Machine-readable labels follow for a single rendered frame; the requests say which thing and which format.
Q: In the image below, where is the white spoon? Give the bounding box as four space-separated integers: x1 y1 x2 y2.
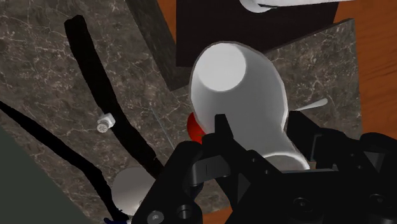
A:
292 98 328 112

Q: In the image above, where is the white round bowl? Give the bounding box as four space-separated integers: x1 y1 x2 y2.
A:
111 167 156 216

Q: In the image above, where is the red round fruit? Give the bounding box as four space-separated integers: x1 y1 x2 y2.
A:
186 112 207 145

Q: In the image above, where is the small white shaker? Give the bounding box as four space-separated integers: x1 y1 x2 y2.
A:
96 113 116 134

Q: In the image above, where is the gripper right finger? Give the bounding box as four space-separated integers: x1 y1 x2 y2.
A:
286 110 397 174

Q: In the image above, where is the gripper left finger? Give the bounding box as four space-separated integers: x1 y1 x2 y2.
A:
131 113 249 224

